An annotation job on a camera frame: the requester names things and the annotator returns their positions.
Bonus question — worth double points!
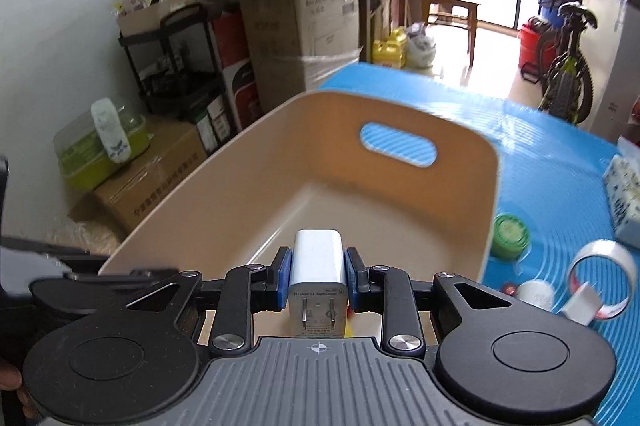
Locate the small white pill bottle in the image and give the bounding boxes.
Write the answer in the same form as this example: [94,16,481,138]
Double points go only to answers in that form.
[515,280,555,311]

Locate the clear tape roll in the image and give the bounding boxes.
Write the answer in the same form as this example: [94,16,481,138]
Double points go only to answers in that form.
[560,240,638,325]

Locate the white usb wall charger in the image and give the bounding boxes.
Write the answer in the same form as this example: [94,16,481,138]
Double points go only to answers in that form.
[288,229,348,337]

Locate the beige plastic storage bin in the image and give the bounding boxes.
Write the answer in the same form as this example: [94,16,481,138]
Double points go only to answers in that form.
[98,89,501,342]

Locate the plastic bag of grain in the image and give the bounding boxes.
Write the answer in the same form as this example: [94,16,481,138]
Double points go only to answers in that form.
[48,215,124,256]

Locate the floor cardboard box chinese text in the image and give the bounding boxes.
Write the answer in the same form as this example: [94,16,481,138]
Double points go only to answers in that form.
[93,120,207,233]

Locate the green plastic lidded container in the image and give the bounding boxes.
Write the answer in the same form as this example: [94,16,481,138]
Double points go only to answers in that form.
[53,98,151,192]

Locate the patterned tissue box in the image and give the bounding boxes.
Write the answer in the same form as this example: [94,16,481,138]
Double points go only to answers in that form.
[603,137,640,249]

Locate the black green bicycle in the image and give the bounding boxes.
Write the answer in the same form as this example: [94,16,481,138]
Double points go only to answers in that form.
[536,0,598,126]

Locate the black metal shelf rack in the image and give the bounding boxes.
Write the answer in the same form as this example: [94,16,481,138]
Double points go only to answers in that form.
[118,2,237,152]

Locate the red plastic bucket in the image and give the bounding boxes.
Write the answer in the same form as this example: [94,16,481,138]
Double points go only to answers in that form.
[518,16,556,76]

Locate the yellow oil jug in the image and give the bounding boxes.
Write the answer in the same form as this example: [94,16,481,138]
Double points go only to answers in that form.
[372,27,408,69]

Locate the white chest freezer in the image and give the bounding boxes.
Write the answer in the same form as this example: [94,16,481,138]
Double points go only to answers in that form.
[580,0,640,143]

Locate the open cardboard box on rack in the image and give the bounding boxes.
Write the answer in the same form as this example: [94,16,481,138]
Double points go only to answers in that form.
[117,0,198,36]

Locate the red white appliance box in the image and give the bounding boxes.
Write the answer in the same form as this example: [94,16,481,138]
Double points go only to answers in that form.
[209,12,264,131]

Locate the wooden chair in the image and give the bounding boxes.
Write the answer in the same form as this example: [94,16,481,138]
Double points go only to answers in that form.
[421,0,480,68]

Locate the large stacked cardboard box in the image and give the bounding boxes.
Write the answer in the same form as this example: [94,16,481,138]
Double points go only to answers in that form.
[240,0,361,111]

